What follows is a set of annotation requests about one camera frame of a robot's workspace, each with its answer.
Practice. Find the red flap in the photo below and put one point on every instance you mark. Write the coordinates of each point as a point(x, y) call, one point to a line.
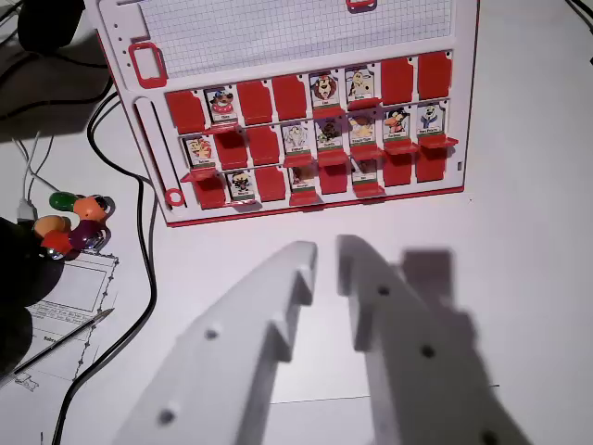
point(329, 113)

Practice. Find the thin dark pen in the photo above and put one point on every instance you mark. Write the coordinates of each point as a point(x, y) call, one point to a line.
point(65, 337)

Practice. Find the printed paper sheet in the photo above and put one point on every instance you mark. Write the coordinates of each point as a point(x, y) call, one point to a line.
point(79, 283)

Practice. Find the black rounded object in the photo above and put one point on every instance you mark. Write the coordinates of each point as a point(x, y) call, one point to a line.
point(23, 278)

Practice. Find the red and white game board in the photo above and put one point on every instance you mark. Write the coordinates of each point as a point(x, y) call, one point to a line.
point(296, 41)

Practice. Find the black box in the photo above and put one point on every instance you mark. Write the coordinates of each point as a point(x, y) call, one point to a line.
point(51, 21)

